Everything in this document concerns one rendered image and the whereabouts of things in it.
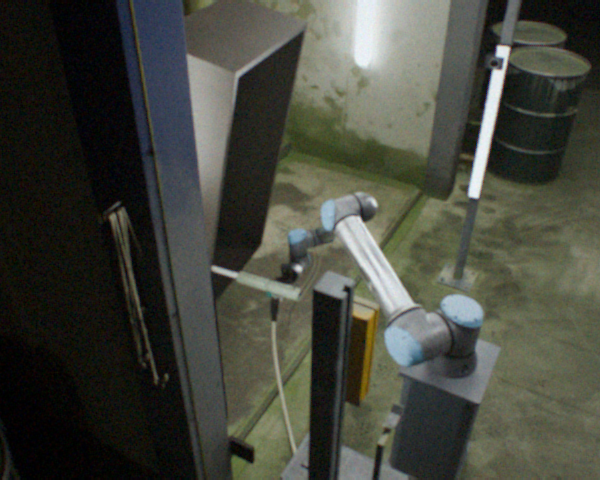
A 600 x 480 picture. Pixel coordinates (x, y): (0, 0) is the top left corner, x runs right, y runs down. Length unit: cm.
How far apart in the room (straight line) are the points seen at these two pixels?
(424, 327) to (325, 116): 269
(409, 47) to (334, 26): 54
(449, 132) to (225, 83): 242
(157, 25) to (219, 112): 85
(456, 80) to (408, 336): 232
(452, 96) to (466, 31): 43
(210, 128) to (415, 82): 225
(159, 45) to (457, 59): 293
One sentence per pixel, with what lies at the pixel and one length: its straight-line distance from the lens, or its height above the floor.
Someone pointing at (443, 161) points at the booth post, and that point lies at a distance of 427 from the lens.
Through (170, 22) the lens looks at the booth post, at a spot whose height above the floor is 198.
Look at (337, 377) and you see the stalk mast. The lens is 118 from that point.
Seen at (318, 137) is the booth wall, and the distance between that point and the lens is 460.
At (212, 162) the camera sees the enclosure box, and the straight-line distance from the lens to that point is 216.
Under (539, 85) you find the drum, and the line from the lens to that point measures 443.
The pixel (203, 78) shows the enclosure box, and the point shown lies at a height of 160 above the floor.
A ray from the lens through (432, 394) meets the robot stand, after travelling 230.
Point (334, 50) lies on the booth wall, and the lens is 428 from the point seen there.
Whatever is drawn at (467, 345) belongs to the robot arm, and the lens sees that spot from 220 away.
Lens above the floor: 233
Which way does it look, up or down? 37 degrees down
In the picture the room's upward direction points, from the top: straight up
